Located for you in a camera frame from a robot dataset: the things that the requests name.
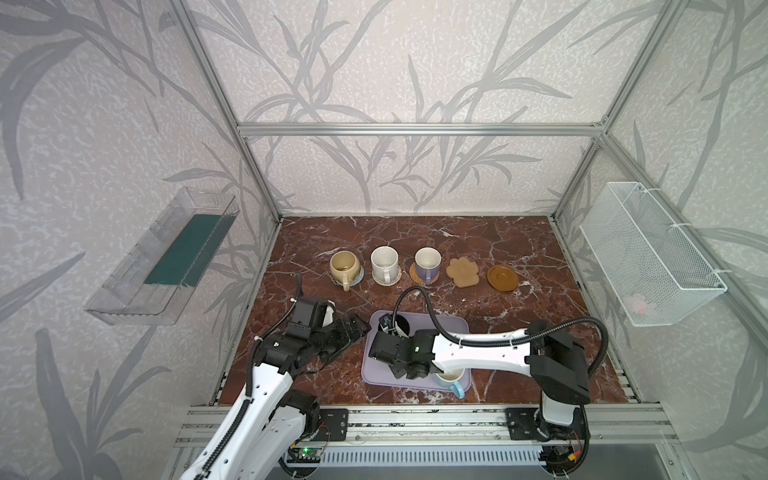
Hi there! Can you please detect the white mug blue outside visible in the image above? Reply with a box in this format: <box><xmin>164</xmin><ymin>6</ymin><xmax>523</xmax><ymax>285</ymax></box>
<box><xmin>433</xmin><ymin>369</ymin><xmax>466</xmax><ymax>399</ymax></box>

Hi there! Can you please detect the blue-grey round coaster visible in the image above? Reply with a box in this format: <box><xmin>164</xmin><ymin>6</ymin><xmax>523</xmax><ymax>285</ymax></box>
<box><xmin>331</xmin><ymin>269</ymin><xmax>365</xmax><ymax>288</ymax></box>

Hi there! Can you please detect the white patterned round coaster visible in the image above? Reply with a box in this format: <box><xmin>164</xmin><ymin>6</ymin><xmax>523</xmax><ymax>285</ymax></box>
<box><xmin>373</xmin><ymin>269</ymin><xmax>402</xmax><ymax>287</ymax></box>

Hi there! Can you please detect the beige ceramic mug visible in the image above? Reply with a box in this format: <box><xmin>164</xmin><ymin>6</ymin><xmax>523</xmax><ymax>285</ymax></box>
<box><xmin>329</xmin><ymin>251</ymin><xmax>363</xmax><ymax>291</ymax></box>

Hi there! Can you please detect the white speckled mug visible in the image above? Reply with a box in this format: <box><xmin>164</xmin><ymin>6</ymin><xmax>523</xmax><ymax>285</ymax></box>
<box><xmin>371</xmin><ymin>246</ymin><xmax>401</xmax><ymax>276</ymax></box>

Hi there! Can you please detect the woven rattan round coaster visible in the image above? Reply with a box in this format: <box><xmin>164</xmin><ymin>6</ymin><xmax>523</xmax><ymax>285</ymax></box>
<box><xmin>409</xmin><ymin>262</ymin><xmax>440</xmax><ymax>286</ymax></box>

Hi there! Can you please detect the white mug purple handle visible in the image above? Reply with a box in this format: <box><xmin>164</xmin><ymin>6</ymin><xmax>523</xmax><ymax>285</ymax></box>
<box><xmin>414</xmin><ymin>247</ymin><xmax>442</xmax><ymax>285</ymax></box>

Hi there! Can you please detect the cork paw-shaped coaster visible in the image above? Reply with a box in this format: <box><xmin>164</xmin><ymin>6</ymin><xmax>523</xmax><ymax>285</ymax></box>
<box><xmin>446</xmin><ymin>257</ymin><xmax>480</xmax><ymax>288</ymax></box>

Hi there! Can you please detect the brown wooden round coaster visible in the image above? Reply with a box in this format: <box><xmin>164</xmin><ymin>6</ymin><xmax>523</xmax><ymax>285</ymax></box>
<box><xmin>486</xmin><ymin>264</ymin><xmax>520</xmax><ymax>293</ymax></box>

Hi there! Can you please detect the black mug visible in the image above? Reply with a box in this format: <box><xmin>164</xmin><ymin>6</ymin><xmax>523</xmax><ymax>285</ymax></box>
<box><xmin>378</xmin><ymin>313</ymin><xmax>411</xmax><ymax>338</ymax></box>

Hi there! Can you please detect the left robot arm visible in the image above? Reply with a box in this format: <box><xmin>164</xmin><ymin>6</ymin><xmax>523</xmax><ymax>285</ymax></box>
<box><xmin>181</xmin><ymin>295</ymin><xmax>371</xmax><ymax>479</ymax></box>

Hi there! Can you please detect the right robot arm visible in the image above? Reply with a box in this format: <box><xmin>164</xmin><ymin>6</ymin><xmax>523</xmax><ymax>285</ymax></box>
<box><xmin>368</xmin><ymin>317</ymin><xmax>609</xmax><ymax>442</ymax></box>

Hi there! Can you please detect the lavender tray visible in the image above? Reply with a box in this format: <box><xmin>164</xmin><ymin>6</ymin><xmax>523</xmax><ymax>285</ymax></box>
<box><xmin>361</xmin><ymin>310</ymin><xmax>472</xmax><ymax>394</ymax></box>

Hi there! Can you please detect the green circuit board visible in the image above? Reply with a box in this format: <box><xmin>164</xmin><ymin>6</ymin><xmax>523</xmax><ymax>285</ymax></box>
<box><xmin>287</xmin><ymin>444</ymin><xmax>327</xmax><ymax>464</ymax></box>

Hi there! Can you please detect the pink object in basket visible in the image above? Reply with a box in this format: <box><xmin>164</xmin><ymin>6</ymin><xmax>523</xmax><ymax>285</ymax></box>
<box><xmin>622</xmin><ymin>293</ymin><xmax>655</xmax><ymax>315</ymax></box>

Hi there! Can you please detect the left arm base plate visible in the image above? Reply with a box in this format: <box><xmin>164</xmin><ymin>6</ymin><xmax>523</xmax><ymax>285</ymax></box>
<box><xmin>311</xmin><ymin>408</ymin><xmax>350</xmax><ymax>443</ymax></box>

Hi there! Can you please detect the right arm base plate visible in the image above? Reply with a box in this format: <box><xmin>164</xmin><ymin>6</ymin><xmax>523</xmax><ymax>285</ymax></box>
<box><xmin>504</xmin><ymin>407</ymin><xmax>591</xmax><ymax>443</ymax></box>

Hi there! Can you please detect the clear plastic wall bin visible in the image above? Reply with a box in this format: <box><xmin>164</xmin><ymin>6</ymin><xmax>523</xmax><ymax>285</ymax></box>
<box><xmin>84</xmin><ymin>187</ymin><xmax>240</xmax><ymax>326</ymax></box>

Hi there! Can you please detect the aluminium mounting rail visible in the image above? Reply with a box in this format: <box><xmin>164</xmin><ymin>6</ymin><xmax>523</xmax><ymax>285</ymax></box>
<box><xmin>173</xmin><ymin>403</ymin><xmax>679</xmax><ymax>449</ymax></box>

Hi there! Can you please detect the white wire mesh basket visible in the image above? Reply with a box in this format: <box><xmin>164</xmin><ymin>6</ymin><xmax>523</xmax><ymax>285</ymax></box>
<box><xmin>580</xmin><ymin>182</ymin><xmax>728</xmax><ymax>327</ymax></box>

